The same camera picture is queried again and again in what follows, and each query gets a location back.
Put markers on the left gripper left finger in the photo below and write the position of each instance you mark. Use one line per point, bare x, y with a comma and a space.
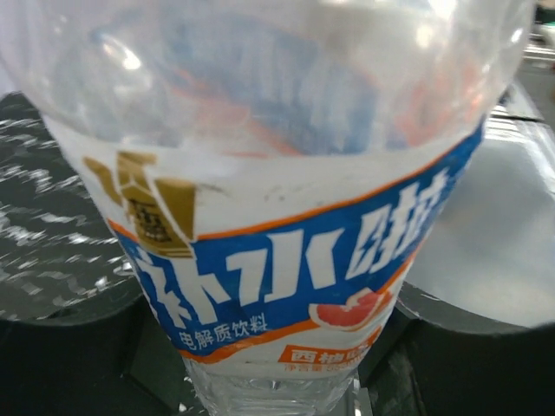
118, 364

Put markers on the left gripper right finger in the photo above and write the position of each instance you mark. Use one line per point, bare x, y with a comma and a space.
433, 358

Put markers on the labelled clear plastic bottle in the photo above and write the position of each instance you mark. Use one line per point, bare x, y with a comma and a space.
270, 168

